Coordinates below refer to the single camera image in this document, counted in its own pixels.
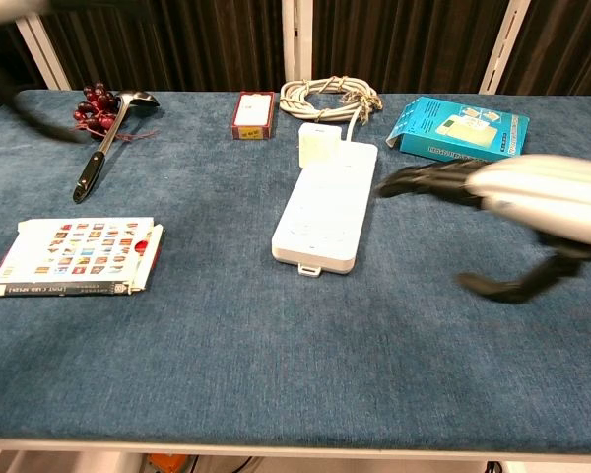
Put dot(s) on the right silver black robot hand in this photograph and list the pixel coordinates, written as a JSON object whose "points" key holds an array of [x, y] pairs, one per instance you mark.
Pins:
{"points": [[537, 192]]}

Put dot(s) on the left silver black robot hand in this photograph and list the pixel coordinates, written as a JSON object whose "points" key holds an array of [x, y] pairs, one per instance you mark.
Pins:
{"points": [[54, 129]]}

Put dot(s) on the white power strip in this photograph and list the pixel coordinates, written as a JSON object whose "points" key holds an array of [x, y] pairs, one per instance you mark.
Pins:
{"points": [[325, 212]]}

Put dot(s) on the white charger adapter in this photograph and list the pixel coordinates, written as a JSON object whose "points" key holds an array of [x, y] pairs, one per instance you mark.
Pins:
{"points": [[317, 145]]}

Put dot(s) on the artificial red grape bunch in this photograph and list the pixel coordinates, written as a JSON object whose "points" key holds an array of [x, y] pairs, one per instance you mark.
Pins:
{"points": [[91, 106]]}

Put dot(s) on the blue cardboard box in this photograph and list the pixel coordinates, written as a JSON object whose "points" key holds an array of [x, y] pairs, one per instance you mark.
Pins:
{"points": [[453, 128]]}

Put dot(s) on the white picture card box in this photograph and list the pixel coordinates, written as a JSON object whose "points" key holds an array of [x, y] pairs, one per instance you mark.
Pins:
{"points": [[79, 251]]}

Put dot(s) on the dark pleated curtain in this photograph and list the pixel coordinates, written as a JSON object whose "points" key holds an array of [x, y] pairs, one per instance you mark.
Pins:
{"points": [[177, 44]]}

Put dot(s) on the small red card box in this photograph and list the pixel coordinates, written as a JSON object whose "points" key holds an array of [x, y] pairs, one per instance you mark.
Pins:
{"points": [[252, 111]]}

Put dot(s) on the blue table cloth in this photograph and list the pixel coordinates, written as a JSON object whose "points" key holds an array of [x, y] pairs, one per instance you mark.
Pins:
{"points": [[276, 345]]}

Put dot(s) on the orange object under table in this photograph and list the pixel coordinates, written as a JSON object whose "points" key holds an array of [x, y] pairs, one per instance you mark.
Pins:
{"points": [[167, 463]]}

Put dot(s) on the white frame post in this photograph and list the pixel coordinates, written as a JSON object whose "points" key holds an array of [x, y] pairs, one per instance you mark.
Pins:
{"points": [[44, 54], [298, 39], [505, 47]]}

